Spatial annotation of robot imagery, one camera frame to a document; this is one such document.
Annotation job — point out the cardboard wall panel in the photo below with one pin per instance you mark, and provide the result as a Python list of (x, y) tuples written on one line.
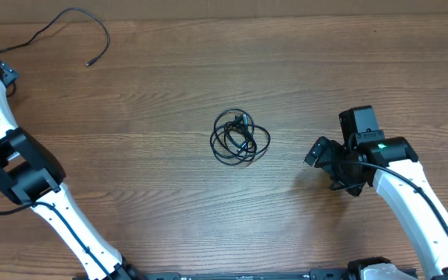
[(42, 11)]

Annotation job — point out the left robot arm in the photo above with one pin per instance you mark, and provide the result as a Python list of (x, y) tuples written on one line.
[(32, 178)]

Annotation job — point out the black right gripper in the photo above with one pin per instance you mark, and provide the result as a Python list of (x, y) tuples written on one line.
[(323, 150)]

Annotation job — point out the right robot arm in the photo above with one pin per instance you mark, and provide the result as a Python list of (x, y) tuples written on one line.
[(392, 168)]

